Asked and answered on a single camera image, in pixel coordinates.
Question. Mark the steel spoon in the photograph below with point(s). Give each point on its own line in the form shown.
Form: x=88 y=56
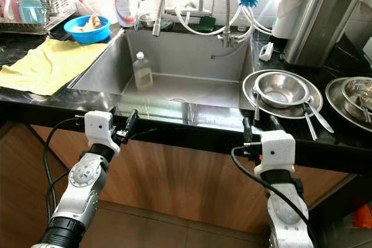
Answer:
x=256 y=105

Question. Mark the steel fork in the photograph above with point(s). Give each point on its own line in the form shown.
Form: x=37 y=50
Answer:
x=310 y=123

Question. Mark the steel table knife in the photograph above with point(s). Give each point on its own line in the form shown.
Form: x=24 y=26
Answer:
x=321 y=117

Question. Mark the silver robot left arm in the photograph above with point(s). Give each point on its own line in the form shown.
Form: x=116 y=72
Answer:
x=87 y=190

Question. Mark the large steel plate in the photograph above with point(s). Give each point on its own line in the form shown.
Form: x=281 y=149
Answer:
x=279 y=112

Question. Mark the medium steel bowl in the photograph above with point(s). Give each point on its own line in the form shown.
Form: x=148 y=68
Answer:
x=282 y=89

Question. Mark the clear plastic bottle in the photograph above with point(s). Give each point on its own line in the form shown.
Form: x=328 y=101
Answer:
x=143 y=74

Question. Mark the steel plate with bowl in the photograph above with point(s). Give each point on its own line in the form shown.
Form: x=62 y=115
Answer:
x=334 y=108

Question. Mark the small white plastic clip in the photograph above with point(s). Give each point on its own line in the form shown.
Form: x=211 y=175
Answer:
x=265 y=51

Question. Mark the yellow dish cloth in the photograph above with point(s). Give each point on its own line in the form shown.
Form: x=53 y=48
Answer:
x=52 y=65

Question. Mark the blue plastic bowl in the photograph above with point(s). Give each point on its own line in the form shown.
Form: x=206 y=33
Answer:
x=87 y=37

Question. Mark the stainless steel sink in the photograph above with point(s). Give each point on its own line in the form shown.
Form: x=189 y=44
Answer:
x=186 y=56

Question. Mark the steel bowl holding cutlery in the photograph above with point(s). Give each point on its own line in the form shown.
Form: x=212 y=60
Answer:
x=357 y=94

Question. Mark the food scraps in bowl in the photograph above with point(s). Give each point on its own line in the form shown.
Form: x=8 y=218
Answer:
x=91 y=22

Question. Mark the small steel bowl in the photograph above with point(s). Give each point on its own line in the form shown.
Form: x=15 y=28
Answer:
x=147 y=20

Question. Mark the white dish soap bottle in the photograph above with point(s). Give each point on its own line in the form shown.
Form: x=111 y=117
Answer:
x=124 y=10

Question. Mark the chrome pull-down faucet sprayer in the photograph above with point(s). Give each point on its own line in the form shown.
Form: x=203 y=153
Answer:
x=160 y=20

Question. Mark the wooden side cabinet panel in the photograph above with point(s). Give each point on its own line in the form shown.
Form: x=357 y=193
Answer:
x=23 y=190

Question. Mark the stainless steel knife block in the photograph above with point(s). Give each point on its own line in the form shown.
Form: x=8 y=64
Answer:
x=322 y=24

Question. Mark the metal dish rack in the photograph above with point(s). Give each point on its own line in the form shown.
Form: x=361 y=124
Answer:
x=35 y=27

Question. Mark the dark green sponge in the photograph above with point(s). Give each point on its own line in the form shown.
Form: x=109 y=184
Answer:
x=206 y=24

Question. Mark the chrome gooseneck tap with valves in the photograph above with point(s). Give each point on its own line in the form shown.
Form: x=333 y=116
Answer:
x=226 y=10

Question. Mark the red object on floor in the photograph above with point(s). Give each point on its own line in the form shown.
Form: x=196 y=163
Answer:
x=362 y=216

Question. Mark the teal cup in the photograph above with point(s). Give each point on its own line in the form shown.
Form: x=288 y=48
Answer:
x=33 y=11

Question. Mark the pink mug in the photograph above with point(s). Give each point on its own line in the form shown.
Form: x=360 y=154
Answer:
x=13 y=10

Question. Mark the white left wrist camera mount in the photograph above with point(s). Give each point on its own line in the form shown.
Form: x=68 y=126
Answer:
x=100 y=129

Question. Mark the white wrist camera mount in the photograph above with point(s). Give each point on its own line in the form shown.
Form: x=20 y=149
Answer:
x=100 y=129
x=276 y=152

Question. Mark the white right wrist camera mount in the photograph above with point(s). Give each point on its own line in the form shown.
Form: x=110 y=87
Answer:
x=276 y=152

